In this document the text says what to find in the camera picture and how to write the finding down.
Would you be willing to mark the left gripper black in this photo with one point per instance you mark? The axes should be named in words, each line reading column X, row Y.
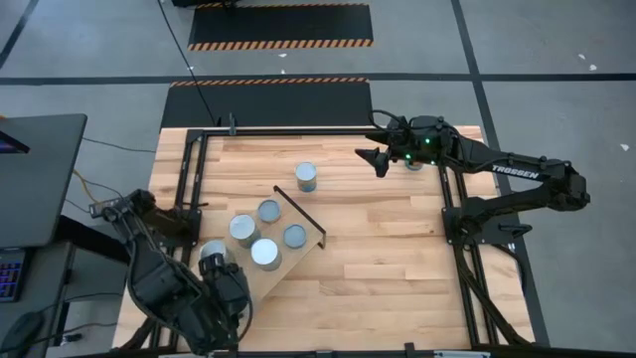
column 228, row 298

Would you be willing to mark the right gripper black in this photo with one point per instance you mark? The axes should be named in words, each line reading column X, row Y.
column 422, row 141

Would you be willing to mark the tomatoes can teal yellow label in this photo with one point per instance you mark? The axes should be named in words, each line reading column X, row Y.
column 414, row 167
column 306, row 171

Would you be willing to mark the cherries can teal yellow label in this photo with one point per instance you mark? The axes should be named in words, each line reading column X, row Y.
column 242, row 228
column 264, row 251

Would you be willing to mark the mushrooms can yellow orange label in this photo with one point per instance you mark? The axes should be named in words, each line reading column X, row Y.
column 269, row 211

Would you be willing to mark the tuna fish can green label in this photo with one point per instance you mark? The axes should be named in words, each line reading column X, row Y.
column 294, row 236

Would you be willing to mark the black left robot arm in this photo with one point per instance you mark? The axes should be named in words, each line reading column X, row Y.
column 154, row 283

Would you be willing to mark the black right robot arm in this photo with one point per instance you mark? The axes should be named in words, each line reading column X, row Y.
column 517, row 171

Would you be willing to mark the black hazard-striped floor mat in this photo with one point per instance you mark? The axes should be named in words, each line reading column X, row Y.
column 268, row 104
column 278, row 25

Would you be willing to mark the black power adapter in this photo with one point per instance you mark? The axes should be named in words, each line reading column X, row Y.
column 102, row 207

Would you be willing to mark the black desk leg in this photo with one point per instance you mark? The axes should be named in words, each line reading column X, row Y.
column 89, row 239

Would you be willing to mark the black table clamp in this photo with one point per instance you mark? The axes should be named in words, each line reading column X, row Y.
column 410, row 349
column 231, row 124

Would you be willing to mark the backlit keyboard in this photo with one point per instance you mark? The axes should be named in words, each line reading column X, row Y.
column 10, row 276

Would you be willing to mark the black computer mouse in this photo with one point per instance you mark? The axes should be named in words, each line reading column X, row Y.
column 20, row 332

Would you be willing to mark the computer monitor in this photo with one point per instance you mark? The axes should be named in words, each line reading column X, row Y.
column 12, row 144

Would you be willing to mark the wooden shelf black metal frame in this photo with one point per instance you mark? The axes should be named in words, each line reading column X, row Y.
column 278, row 268

